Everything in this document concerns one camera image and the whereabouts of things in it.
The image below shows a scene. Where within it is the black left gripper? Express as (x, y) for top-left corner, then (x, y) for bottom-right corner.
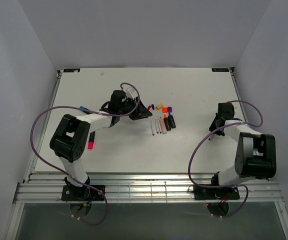
(118, 96), (153, 121)

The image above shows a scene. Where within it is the pale orange highlighter cap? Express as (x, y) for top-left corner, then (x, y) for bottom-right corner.
(155, 103), (164, 110)

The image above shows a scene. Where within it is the red cap thin pen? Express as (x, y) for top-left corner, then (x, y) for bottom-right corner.
(154, 119), (161, 134)

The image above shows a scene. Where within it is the blue cap thin pen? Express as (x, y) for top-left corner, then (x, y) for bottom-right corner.
(150, 121), (155, 136)

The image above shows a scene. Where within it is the orange black highlighter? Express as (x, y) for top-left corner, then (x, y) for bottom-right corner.
(163, 114), (172, 131)

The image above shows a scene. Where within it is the purple highlighter cap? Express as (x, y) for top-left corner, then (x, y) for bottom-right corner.
(167, 106), (173, 113)

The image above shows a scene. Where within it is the purple black highlighter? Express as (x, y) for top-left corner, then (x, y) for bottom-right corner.
(168, 113), (176, 129)

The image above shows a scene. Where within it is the pale orange yellow highlighter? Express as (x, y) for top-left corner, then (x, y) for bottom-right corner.
(159, 117), (167, 135)

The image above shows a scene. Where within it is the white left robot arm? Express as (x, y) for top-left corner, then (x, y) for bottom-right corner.
(49, 87), (153, 200)

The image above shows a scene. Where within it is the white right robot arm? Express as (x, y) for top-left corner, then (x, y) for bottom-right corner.
(209, 102), (277, 199)

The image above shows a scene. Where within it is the pink black highlighter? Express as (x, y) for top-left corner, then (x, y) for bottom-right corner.
(87, 131), (96, 150)

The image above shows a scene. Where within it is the blue black highlighter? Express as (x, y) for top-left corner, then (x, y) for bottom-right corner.
(79, 106), (90, 114)

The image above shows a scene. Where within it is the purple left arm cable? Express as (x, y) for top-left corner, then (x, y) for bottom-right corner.
(30, 82), (141, 226)

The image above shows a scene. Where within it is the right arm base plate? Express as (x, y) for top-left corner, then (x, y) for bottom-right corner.
(188, 185), (240, 200)

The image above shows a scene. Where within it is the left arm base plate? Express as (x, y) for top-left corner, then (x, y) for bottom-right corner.
(61, 185), (104, 202)

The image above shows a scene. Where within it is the aluminium table frame rail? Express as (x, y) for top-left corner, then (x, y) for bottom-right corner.
(13, 172), (284, 204)

